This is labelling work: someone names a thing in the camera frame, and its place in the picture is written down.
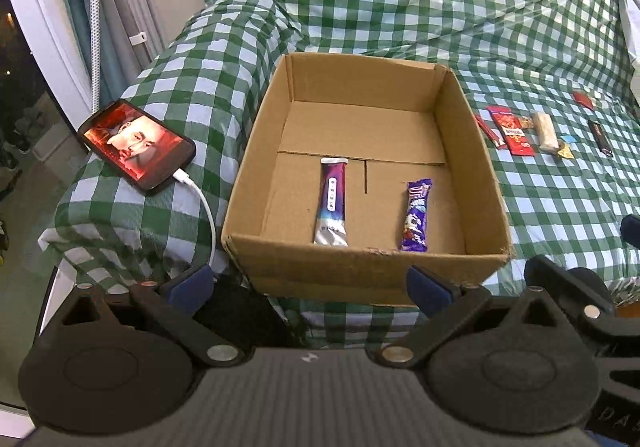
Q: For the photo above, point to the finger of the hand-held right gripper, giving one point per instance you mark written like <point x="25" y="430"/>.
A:
<point x="580" y="289"/>
<point x="631" y="229"/>

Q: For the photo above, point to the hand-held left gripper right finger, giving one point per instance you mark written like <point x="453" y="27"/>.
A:
<point x="427" y="289"/>

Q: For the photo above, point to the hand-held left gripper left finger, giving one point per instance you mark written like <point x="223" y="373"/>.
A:
<point x="190" y="288"/>

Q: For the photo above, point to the black cracker snack packet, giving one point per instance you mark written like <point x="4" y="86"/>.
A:
<point x="600" y="138"/>

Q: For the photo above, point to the pale snack bar clear wrapper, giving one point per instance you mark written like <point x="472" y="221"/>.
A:
<point x="546" y="132"/>

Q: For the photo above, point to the brown cardboard box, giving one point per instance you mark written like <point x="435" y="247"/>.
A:
<point x="360" y="127"/>

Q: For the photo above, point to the purple chocolate snack packet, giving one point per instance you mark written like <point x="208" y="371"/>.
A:
<point x="416" y="217"/>

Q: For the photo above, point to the small gold candy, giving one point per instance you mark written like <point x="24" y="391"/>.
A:
<point x="566" y="153"/>

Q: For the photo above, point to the small blue candy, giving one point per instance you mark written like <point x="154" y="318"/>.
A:
<point x="566" y="139"/>

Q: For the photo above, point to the purple and silver snack bar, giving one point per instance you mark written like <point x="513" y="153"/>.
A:
<point x="332" y="202"/>

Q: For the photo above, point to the small red snack packet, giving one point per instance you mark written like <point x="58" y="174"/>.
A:
<point x="585" y="99"/>

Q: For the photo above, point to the small brown snack piece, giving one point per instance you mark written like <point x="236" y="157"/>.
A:
<point x="527" y="123"/>

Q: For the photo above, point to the large red snack packet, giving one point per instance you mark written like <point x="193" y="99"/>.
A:
<point x="515" y="134"/>

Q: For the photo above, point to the black smartphone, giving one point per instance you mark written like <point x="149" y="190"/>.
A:
<point x="135" y="144"/>

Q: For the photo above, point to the thin red stick packet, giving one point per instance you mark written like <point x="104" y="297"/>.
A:
<point x="488" y="131"/>

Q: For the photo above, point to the green checkered bedsheet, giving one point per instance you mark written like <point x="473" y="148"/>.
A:
<point x="400" y="2"/>

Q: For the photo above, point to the white window frame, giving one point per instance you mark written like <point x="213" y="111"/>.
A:
<point x="40" y="2"/>

